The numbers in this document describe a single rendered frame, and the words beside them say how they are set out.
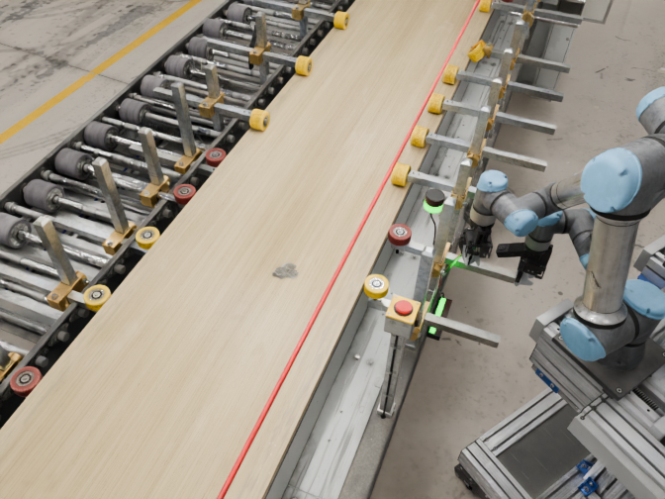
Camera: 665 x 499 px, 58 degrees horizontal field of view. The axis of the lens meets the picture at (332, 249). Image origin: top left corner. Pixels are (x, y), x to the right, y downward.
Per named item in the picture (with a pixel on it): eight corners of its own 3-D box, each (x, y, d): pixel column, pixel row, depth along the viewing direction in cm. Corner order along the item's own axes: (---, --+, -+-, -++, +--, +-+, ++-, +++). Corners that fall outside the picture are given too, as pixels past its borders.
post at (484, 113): (467, 203, 249) (492, 105, 213) (465, 208, 247) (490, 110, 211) (458, 200, 250) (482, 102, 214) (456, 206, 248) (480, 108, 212)
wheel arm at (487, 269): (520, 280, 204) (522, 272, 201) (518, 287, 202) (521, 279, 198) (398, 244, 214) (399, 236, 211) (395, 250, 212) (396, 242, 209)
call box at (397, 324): (417, 320, 152) (421, 302, 147) (409, 342, 148) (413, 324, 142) (391, 312, 154) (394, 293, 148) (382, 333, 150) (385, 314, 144)
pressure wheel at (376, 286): (378, 291, 203) (381, 269, 194) (390, 308, 198) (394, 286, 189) (357, 299, 200) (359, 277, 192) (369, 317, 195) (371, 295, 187)
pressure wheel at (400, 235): (411, 248, 216) (415, 226, 208) (404, 263, 211) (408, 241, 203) (390, 242, 218) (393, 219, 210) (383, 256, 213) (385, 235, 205)
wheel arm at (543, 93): (562, 98, 259) (565, 91, 256) (561, 103, 257) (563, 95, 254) (450, 73, 271) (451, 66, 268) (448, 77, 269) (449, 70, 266)
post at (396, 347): (395, 406, 185) (411, 321, 151) (390, 419, 182) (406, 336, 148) (381, 401, 186) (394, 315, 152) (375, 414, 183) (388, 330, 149)
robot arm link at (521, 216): (553, 208, 153) (525, 182, 160) (520, 222, 150) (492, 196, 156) (545, 229, 159) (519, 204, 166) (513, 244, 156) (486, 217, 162)
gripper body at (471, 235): (463, 258, 176) (471, 230, 167) (460, 238, 182) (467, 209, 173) (490, 259, 176) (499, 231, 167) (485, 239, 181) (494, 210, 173)
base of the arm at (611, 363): (653, 352, 159) (670, 332, 152) (617, 380, 153) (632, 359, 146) (608, 314, 168) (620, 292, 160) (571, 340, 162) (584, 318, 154)
